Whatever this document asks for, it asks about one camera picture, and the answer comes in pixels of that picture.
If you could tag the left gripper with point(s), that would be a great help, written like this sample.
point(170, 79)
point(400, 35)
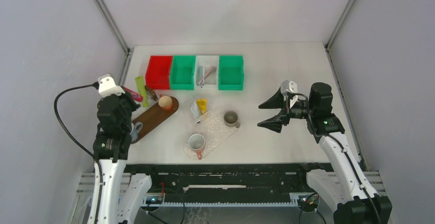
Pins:
point(128, 96)

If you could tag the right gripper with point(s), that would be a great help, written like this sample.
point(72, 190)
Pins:
point(275, 123)

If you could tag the red toothpaste tube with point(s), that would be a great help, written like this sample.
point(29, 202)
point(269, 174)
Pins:
point(135, 96)

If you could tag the clear holder with wooden ends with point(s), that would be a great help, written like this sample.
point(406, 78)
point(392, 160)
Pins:
point(152, 99)

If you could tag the green yellow toothpaste tube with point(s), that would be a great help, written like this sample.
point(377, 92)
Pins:
point(140, 84)

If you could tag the beige cup orange handle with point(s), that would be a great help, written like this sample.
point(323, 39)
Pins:
point(165, 102)

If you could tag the grey ceramic mug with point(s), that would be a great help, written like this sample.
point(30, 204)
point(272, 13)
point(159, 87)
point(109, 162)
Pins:
point(231, 119)

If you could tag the white toothpaste tube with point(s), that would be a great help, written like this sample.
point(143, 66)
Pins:
point(195, 114)

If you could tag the white blue mug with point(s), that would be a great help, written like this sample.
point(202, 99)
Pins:
point(136, 128)

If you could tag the pink toothbrush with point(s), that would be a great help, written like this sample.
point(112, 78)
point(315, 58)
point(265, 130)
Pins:
point(207, 74)

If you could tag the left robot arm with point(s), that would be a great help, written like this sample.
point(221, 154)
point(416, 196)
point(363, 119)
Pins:
point(111, 148)

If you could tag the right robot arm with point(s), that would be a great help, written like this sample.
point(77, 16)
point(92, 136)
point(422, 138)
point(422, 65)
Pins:
point(352, 199)

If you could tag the brown wooden oval tray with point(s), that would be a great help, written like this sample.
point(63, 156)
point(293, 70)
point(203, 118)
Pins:
point(153, 117)

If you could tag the green bin with toothpaste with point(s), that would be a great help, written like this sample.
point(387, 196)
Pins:
point(231, 72)

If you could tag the clear textured oval tray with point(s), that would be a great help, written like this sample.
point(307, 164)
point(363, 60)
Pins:
point(215, 132)

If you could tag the red plastic bin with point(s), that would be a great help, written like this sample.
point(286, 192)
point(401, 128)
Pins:
point(158, 72)

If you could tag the green bin with cups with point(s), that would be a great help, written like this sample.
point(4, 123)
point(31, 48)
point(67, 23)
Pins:
point(182, 72)

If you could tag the white translucent bin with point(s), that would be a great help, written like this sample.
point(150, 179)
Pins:
point(208, 61)

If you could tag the right circuit board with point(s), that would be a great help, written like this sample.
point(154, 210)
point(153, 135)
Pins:
point(309, 204)

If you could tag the circuit board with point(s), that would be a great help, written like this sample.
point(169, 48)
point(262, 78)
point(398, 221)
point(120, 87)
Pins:
point(309, 204)
point(154, 200)

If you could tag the left circuit board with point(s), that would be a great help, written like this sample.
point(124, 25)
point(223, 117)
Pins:
point(154, 200)

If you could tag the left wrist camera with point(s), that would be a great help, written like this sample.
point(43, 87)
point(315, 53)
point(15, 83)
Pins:
point(107, 86)

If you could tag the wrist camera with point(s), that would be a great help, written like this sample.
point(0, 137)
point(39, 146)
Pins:
point(107, 86)
point(288, 90)

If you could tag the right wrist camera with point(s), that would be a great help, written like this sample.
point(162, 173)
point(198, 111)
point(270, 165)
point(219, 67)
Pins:
point(288, 90)

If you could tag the black front rail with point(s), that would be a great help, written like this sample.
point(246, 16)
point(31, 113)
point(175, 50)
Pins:
point(229, 183)

